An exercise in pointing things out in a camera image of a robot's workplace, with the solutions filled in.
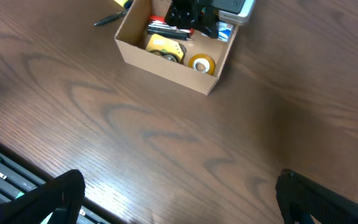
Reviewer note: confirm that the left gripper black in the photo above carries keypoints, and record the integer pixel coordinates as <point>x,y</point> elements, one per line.
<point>193,14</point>

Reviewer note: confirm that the cardboard box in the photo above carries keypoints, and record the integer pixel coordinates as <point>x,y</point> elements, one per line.
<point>131,38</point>

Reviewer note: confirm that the blue white staples box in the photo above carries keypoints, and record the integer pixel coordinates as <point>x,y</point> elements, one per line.
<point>224,31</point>

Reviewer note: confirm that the correction tape dispenser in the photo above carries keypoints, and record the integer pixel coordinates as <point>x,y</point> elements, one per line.
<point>167,55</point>

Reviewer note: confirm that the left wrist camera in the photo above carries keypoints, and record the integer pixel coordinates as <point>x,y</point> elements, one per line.
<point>235,12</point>

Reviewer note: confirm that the black ballpoint pen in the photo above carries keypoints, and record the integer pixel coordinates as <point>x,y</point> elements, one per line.
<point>111,18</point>

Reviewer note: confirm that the red black stapler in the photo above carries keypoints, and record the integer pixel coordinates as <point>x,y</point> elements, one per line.
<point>157,25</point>

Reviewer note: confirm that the cream sticky note pad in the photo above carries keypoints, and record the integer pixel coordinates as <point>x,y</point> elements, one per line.
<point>158,42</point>

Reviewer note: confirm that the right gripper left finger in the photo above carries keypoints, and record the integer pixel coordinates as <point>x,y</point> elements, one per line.
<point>62,197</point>

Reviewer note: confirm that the yellow highlighter marker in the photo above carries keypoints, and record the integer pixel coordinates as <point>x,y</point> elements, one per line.
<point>124,3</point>

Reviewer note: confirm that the yellow adhesive tape roll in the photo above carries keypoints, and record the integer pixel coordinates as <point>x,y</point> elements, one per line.
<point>202,63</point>

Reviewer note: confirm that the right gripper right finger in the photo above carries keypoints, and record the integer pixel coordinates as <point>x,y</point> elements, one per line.
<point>302,200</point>

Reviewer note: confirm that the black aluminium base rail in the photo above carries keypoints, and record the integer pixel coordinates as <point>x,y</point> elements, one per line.
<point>15,181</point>

